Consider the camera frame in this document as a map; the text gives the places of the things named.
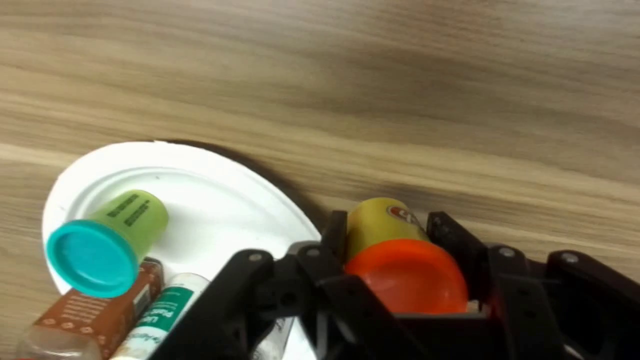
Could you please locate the white paper plate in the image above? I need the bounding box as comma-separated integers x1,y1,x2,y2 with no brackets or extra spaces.
39,138,323,360

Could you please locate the yellow tub orange lid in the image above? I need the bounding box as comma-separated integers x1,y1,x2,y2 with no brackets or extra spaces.
343,197,469,317

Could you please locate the spice jar orange lid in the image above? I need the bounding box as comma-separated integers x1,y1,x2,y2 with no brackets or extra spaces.
16,258,166,360

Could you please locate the green tub teal lid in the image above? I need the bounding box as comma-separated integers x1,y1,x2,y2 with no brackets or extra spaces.
44,189,170,301

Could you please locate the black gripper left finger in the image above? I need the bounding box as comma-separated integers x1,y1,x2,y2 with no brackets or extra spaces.
148,211,427,360

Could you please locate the white pill bottle green label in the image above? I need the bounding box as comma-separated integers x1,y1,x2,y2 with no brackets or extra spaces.
107,271,211,360

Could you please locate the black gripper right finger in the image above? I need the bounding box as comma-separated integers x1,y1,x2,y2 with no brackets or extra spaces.
426,211,640,360

